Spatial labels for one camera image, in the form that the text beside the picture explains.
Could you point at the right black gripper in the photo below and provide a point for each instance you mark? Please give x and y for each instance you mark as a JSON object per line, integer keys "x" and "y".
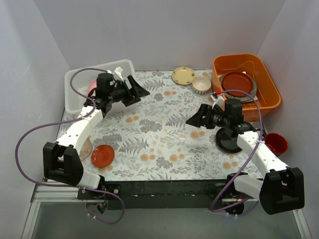
{"x": 205, "y": 117}

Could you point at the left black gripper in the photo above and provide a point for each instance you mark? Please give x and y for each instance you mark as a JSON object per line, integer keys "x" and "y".
{"x": 128, "y": 92}

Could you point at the black round plate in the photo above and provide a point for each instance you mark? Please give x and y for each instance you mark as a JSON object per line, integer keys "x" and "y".
{"x": 226, "y": 140}

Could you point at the pink round plate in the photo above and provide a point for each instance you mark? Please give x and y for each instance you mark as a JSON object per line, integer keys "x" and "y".
{"x": 92, "y": 86}

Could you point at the small cream floral plate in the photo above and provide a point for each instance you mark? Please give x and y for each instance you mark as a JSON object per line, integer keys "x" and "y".
{"x": 183, "y": 75}

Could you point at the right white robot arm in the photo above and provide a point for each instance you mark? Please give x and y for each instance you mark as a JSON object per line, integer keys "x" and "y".
{"x": 282, "y": 187}

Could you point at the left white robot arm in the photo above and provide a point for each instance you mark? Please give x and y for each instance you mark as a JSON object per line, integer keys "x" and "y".
{"x": 61, "y": 160}

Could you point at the red plate in orange bin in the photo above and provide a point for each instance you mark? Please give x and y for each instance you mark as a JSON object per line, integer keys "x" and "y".
{"x": 235, "y": 82}

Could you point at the grey plate in orange bin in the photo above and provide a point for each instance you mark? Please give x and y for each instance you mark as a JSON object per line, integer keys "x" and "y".
{"x": 245, "y": 98}

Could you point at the white plastic bin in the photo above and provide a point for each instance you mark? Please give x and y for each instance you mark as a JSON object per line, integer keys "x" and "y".
{"x": 81, "y": 82}

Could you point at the orange plastic bin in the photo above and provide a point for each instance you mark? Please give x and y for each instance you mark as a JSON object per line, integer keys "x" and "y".
{"x": 267, "y": 93}

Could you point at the white ceramic bowl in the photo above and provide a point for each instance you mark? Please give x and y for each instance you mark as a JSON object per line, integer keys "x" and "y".
{"x": 201, "y": 85}

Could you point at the floral patterned table mat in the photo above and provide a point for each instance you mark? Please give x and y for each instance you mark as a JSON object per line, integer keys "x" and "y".
{"x": 152, "y": 141}

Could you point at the small red round plate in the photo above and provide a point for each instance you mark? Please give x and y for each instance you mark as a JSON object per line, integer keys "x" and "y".
{"x": 102, "y": 156}

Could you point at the clear glass floral plate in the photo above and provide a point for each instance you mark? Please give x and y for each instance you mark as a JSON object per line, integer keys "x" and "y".
{"x": 86, "y": 150}

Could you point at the red black skull mug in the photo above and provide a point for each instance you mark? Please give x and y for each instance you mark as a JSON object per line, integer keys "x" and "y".
{"x": 276, "y": 143}

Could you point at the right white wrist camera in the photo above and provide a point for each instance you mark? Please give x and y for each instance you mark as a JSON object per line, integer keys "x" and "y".
{"x": 217, "y": 98}

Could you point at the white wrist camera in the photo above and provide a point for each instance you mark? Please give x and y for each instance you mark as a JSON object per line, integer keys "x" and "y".
{"x": 117, "y": 74}
{"x": 217, "y": 98}

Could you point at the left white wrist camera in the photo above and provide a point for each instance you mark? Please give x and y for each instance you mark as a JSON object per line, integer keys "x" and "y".
{"x": 117, "y": 74}

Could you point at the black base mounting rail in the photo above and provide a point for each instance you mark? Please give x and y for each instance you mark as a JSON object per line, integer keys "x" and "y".
{"x": 167, "y": 194}

